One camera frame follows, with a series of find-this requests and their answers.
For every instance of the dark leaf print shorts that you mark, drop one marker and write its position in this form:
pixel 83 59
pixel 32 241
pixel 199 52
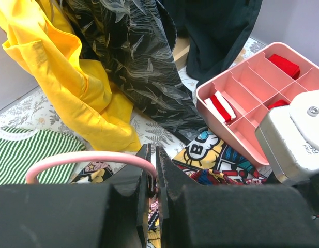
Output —
pixel 129 39

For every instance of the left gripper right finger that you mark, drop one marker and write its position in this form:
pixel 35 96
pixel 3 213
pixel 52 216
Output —
pixel 195 215

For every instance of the green striped folded shirt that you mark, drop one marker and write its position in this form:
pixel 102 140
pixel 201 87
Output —
pixel 22 148

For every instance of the wooden clothes rack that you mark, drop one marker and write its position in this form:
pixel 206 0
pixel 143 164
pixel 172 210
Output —
pixel 181 51

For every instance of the red cloth front compartment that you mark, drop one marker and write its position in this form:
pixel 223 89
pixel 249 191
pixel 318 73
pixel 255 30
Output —
pixel 278 103

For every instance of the pink divided organiser tray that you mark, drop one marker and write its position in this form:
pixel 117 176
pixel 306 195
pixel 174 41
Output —
pixel 250 87

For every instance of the pink wire hanger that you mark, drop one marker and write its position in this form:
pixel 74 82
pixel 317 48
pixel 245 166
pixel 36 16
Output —
pixel 90 156

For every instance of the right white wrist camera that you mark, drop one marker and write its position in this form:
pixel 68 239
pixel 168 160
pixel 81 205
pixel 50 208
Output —
pixel 289 138

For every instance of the red folded cloth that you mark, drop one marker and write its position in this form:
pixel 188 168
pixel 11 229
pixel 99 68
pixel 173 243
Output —
pixel 288 67

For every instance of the left gripper left finger pad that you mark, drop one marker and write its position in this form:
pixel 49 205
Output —
pixel 113 213

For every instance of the yellow shorts on hanger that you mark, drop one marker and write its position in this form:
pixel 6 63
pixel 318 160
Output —
pixel 41 41

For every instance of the colourful comic print shorts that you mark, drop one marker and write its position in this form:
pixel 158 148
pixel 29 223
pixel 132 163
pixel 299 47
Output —
pixel 205 152

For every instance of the red white striped sock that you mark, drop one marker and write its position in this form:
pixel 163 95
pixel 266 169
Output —
pixel 220 108

